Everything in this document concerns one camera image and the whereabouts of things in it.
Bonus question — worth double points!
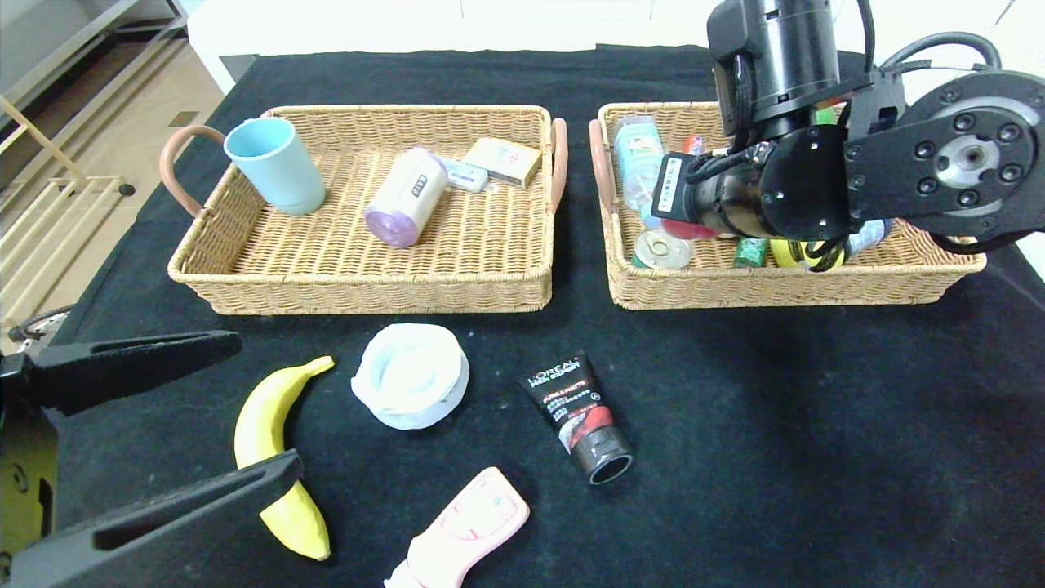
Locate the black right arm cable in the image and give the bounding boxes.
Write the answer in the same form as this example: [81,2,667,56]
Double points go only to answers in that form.
[853,0,1005,78]

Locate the water bottle with blue label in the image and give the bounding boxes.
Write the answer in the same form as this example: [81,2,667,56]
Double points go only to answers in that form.
[612,116,669,228]

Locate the light wooden rack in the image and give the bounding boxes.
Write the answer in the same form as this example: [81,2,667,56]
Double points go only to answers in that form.
[0,96,136,327]

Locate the yellow banana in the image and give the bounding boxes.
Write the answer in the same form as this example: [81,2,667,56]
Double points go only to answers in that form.
[234,355,336,562]

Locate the wicker basket holding household items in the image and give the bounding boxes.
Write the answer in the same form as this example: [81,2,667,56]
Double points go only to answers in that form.
[159,105,568,316]

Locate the white round plastic container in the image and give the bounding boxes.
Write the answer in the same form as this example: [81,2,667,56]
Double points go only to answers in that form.
[351,323,471,431]

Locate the white roll with purple end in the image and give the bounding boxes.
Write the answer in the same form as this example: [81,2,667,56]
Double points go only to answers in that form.
[364,147,449,248]

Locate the pink squeeze bottle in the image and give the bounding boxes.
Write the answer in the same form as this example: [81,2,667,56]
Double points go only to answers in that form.
[384,466,531,588]

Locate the black face wash tube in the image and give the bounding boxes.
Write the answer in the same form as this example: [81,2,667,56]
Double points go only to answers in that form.
[518,351,634,487]

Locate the grey round floor object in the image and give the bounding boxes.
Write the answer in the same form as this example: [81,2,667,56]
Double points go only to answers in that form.
[8,305,76,348]

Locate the wicker basket holding food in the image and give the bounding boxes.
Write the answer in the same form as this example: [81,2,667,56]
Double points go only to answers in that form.
[588,100,989,311]

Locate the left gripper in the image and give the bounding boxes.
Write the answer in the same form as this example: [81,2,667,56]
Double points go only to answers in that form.
[0,329,304,588]

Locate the light teal plastic cup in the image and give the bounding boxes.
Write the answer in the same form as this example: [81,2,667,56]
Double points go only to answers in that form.
[224,117,327,216]

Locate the pink red peach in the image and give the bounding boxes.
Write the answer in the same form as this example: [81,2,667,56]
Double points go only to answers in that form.
[661,216,721,241]

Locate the yellow playing card box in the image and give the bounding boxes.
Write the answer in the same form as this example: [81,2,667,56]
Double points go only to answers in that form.
[463,137,543,189]

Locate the grey metal shelf unit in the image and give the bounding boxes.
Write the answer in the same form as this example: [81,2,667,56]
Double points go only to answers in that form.
[0,0,189,107]

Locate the silver tin can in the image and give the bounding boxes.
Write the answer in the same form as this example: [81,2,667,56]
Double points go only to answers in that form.
[633,227,695,270]

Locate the yellow lemon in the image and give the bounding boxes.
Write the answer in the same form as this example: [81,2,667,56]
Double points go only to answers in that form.
[770,238,846,270]

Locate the white counter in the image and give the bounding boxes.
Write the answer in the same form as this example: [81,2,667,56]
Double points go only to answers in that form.
[188,0,1013,95]

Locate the white cabinet doors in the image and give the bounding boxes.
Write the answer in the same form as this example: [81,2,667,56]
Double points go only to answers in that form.
[976,0,1045,283]

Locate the small blue silver bottle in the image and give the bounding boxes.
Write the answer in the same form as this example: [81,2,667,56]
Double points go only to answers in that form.
[845,219,892,256]

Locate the clear plastic tool case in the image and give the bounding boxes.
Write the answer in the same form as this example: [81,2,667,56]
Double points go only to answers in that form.
[441,159,490,194]

